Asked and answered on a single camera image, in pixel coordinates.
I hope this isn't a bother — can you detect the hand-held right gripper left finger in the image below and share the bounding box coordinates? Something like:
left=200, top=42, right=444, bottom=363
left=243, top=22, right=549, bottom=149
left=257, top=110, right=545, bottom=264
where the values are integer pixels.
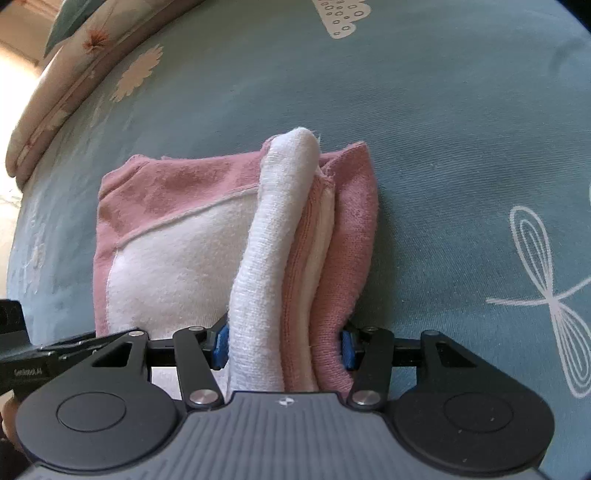
left=90, top=318, right=232, bottom=409

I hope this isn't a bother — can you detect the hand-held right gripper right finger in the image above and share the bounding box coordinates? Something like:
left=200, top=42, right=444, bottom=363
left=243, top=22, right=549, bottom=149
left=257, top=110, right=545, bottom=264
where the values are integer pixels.
left=341, top=325, right=477, bottom=409

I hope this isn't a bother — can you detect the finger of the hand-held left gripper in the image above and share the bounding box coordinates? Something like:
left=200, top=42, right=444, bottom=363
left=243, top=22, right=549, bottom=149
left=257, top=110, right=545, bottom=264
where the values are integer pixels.
left=39, top=330, right=122, bottom=360

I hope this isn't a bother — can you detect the pink and white knit sweater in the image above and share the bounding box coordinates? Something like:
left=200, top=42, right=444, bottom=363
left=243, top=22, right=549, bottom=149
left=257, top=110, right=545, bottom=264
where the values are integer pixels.
left=92, top=126, right=380, bottom=398

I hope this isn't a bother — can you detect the person's left hand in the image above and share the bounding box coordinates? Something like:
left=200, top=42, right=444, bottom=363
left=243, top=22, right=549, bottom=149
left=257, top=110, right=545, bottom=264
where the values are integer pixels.
left=0, top=396, right=20, bottom=440

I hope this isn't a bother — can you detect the blue floral bed sheet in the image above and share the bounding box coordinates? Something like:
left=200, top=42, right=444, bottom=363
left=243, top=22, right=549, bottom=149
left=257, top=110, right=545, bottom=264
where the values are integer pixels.
left=4, top=0, right=591, bottom=480

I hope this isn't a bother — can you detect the pink floral folded quilt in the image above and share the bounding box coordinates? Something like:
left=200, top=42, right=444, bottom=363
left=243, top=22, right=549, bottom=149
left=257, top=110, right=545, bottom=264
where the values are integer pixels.
left=4, top=0, right=205, bottom=182

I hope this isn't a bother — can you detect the blue-grey pillow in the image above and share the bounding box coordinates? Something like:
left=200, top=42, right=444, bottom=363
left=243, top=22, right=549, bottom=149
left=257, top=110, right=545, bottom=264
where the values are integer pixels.
left=44, top=0, right=112, bottom=59

